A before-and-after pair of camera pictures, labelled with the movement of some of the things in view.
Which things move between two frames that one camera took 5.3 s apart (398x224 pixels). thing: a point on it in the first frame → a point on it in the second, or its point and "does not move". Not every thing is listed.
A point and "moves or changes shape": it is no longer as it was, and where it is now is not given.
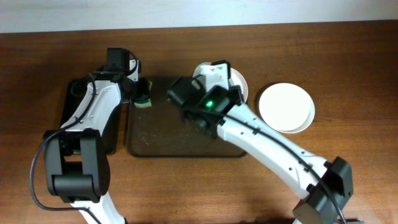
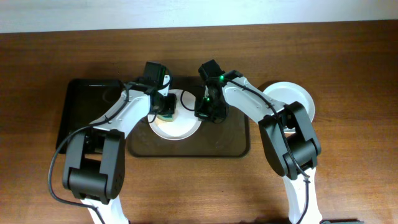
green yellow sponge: x=145 y=103 moves or changes shape
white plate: x=287 y=107 does not move
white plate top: x=236 y=79 moves or changes shape
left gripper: x=144 y=91 → x=172 y=106
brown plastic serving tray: x=161 y=130 does not move
